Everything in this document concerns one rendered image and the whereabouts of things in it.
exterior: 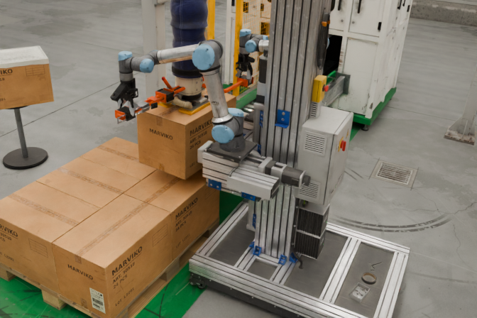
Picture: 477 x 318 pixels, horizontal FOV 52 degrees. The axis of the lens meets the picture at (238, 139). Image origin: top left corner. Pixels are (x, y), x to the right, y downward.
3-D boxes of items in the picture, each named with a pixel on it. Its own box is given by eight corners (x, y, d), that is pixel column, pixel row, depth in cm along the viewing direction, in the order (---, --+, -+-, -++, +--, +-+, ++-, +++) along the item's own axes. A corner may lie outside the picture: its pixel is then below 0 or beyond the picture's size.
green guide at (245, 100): (289, 68, 561) (289, 60, 557) (297, 69, 557) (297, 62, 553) (216, 115, 436) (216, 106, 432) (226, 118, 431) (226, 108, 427)
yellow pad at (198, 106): (208, 96, 341) (209, 89, 339) (220, 99, 337) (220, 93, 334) (178, 111, 315) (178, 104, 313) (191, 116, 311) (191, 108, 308)
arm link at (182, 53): (226, 33, 260) (148, 47, 278) (218, 38, 250) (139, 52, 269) (231, 54, 264) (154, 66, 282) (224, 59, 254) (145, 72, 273)
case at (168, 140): (191, 130, 380) (191, 83, 362) (233, 145, 362) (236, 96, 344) (138, 162, 334) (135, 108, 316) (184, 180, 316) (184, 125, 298)
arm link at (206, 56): (242, 133, 270) (219, 37, 250) (233, 145, 258) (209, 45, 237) (222, 135, 275) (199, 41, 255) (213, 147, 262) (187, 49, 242)
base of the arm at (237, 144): (249, 143, 286) (250, 128, 281) (238, 154, 274) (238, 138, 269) (226, 138, 292) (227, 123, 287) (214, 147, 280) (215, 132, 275)
